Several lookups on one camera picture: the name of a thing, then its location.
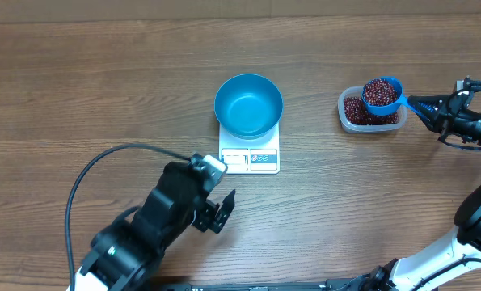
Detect red adzuki beans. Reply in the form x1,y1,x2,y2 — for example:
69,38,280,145
344,78,399,125

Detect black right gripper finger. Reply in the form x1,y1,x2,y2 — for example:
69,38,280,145
412,103,442,129
407,95,449,110

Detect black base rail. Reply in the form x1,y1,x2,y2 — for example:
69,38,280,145
142,276,439,291

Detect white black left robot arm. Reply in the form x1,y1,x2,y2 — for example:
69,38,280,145
69,155,234,291

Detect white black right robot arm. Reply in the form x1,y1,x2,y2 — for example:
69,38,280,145
345,86,481,290

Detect white digital kitchen scale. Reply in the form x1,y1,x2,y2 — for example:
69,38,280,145
218,124,281,175

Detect teal plastic bowl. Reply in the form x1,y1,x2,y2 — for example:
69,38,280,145
214,74,284,140

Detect blue plastic measuring scoop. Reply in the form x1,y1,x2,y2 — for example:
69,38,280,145
361,76,424,117

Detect clear plastic container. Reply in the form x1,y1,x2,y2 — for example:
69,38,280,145
338,86,407,133

